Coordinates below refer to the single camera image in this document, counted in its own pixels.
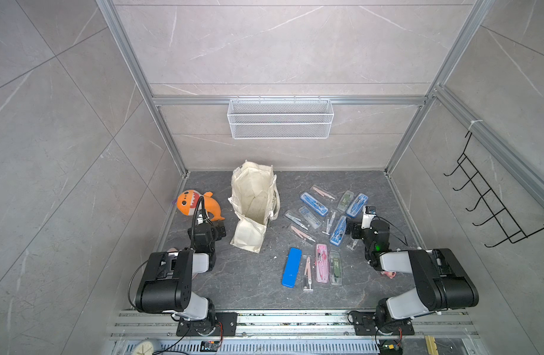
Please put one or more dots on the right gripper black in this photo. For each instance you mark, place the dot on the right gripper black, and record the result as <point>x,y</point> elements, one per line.
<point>351,225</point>

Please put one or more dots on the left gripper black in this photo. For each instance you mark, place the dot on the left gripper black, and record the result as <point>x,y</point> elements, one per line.
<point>218,231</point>

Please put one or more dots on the blue clear compass case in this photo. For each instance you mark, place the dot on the blue clear compass case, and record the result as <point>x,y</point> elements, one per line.
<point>356,207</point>

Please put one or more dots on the small blue clear case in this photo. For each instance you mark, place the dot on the small blue clear case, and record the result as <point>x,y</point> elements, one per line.
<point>339,231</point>

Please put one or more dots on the clear green stationery case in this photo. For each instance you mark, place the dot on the clear green stationery case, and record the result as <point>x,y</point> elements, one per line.
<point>345,201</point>

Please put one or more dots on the clear green compass case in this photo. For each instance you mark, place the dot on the clear green compass case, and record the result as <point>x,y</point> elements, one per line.
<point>335,268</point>

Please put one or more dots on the cream canvas tote bag leaves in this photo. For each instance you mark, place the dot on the cream canvas tote bag leaves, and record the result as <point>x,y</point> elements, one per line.
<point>255,201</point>

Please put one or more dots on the pink clear stationery case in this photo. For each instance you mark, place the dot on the pink clear stationery case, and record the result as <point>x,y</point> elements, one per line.
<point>322,263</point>

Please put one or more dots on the blue clear pencil case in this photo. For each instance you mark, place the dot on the blue clear pencil case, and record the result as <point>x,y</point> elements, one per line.
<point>317,206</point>

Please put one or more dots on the clear plastic ruler case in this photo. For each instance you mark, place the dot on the clear plastic ruler case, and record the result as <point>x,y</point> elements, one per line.
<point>310,217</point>

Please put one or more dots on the clear case pink compass set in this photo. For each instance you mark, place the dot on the clear case pink compass set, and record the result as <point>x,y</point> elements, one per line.
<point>323,193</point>

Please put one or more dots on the blue item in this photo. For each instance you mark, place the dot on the blue item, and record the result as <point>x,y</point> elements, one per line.
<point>290,273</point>

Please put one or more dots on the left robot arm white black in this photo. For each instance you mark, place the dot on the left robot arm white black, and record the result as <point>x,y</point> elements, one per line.
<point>165,286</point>

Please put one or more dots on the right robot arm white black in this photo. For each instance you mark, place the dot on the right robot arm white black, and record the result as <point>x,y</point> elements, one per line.
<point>441,283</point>

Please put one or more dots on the orange plush fish toy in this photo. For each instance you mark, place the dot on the orange plush fish toy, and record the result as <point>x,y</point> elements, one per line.
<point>187,201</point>

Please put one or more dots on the white round clock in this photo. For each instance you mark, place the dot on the white round clock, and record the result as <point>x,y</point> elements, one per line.
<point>146,347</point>

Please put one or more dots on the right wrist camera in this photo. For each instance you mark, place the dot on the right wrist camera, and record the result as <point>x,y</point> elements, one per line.
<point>369,214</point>

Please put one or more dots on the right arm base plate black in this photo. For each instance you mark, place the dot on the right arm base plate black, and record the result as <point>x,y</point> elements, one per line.
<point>370,324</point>

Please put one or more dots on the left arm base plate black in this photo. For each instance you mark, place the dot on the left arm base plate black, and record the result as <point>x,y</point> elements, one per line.
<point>220,323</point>

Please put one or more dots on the white wire mesh basket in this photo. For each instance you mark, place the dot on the white wire mesh basket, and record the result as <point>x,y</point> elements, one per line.
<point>280,118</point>

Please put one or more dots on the black wire hook rack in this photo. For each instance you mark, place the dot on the black wire hook rack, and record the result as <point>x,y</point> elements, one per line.
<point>487,196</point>

